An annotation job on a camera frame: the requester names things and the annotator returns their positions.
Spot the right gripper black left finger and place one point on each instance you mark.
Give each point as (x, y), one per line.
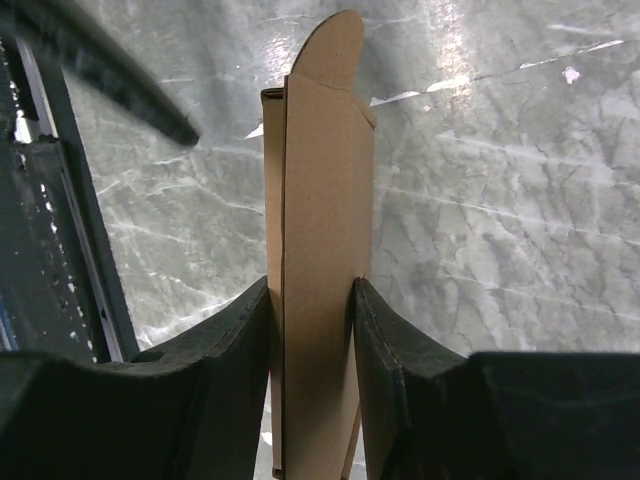
(189, 408)

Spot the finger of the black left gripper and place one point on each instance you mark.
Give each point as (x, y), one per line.
(125, 75)

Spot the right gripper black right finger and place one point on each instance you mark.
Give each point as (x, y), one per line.
(429, 413)

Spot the brown cardboard box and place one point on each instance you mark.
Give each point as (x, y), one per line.
(318, 167)

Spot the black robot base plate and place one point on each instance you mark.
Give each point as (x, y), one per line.
(60, 290)

